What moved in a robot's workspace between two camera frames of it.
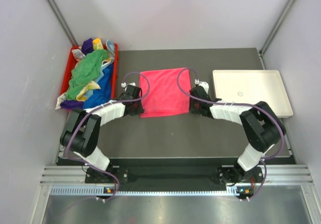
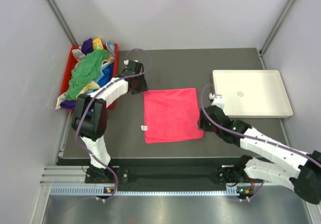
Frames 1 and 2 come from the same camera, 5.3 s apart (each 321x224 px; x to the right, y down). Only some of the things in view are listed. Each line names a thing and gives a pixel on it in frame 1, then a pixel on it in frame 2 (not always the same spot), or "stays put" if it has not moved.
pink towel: x=163 y=97 -> x=171 y=115
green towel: x=87 y=70 stays put
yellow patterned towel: x=97 y=44 stays put
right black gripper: x=192 y=108 -> x=203 y=126
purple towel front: x=71 y=104 stays put
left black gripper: x=139 y=111 -> x=142 y=88
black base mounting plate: x=174 y=172 stays put
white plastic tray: x=252 y=86 stays put
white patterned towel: x=78 y=54 stays put
